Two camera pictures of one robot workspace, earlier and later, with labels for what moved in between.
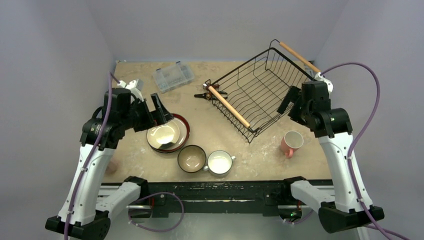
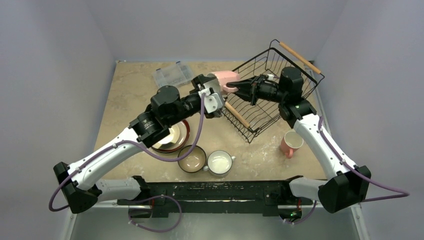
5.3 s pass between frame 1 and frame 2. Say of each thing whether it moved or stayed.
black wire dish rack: stayed
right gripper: moved
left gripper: moved
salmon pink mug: stayed
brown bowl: stayed
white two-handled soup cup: stayed
